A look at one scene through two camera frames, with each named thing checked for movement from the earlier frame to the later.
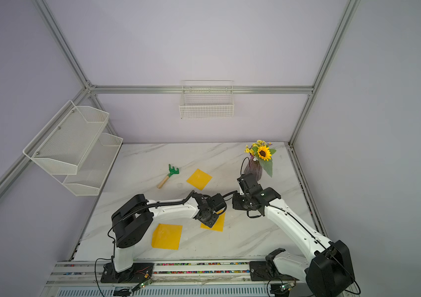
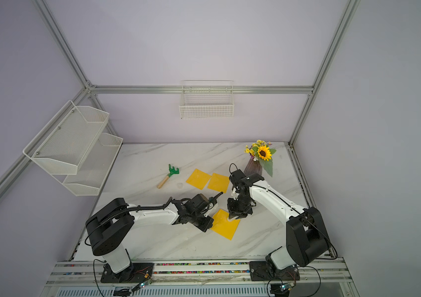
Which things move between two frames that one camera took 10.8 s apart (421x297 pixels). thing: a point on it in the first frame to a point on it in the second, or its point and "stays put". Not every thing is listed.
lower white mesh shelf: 94,170 stays put
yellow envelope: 199,179 stays put
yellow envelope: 219,224 to 218,182
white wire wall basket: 207,99 stays put
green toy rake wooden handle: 171,171 stays put
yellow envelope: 167,236 to 227,229
